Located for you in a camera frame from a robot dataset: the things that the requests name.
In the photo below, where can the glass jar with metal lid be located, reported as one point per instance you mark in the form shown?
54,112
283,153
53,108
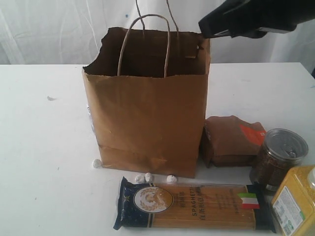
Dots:
280,151

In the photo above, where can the small white blue milk carton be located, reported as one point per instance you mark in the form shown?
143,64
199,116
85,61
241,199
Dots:
90,119

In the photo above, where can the brown kraft pouch orange label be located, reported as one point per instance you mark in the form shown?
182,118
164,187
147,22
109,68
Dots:
230,142

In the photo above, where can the blue spaghetti packet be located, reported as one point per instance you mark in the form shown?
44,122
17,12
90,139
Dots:
201,206

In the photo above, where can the small paper scrap on table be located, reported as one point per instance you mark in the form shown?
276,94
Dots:
51,98

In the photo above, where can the yellow grain container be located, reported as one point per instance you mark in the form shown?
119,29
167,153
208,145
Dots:
294,202

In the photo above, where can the brown paper bag with handles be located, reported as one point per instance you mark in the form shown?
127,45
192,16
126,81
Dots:
147,93

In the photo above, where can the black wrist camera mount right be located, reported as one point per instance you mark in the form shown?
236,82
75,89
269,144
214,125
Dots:
256,18

